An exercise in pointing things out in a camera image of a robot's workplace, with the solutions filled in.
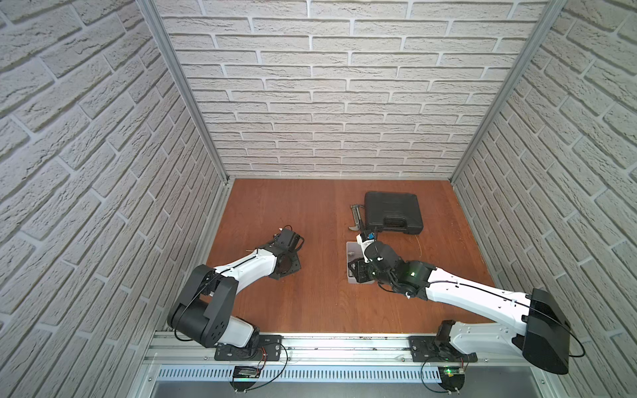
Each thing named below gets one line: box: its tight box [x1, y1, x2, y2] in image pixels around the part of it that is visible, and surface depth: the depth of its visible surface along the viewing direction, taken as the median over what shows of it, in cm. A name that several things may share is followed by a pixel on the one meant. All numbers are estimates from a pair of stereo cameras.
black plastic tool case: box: [364, 191, 424, 235], surface depth 102 cm
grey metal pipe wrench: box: [348, 203, 365, 232], surface depth 108 cm
